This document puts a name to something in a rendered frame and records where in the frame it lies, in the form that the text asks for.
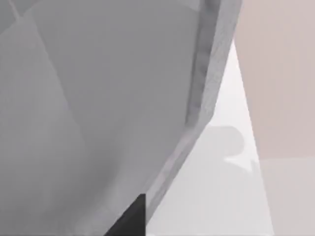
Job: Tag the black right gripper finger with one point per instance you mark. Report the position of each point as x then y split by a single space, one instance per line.
134 221

